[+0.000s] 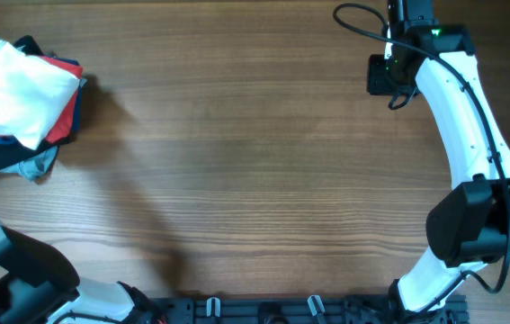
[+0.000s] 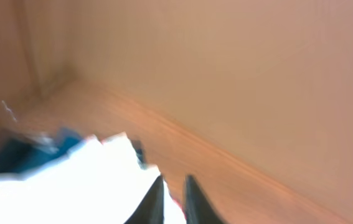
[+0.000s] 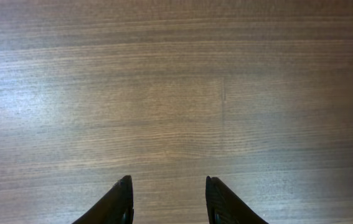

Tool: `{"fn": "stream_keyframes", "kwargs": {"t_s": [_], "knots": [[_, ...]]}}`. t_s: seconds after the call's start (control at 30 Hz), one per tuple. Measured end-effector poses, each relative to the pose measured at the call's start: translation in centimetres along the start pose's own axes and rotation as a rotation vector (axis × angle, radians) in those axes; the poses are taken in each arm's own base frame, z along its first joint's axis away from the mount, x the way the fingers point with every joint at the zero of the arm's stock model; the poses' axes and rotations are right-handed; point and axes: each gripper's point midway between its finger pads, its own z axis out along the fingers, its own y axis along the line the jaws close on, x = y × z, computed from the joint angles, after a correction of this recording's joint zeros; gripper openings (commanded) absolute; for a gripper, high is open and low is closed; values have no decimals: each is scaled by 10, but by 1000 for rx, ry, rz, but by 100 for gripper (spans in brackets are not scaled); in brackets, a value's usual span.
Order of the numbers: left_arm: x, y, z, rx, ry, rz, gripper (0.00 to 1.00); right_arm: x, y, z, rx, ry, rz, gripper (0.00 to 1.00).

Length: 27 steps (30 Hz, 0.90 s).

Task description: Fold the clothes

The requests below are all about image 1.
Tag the white t-shirt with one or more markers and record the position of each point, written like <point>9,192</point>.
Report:
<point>33,94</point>

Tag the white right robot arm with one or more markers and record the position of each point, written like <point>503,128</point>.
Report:
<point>468,231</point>

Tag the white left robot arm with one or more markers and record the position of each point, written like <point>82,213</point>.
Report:
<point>39,285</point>

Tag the grey folded garment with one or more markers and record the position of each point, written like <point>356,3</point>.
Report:
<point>35,167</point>

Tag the black folded garment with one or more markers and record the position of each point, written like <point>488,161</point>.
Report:
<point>13,152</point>

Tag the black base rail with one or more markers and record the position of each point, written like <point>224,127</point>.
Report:
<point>355,309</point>

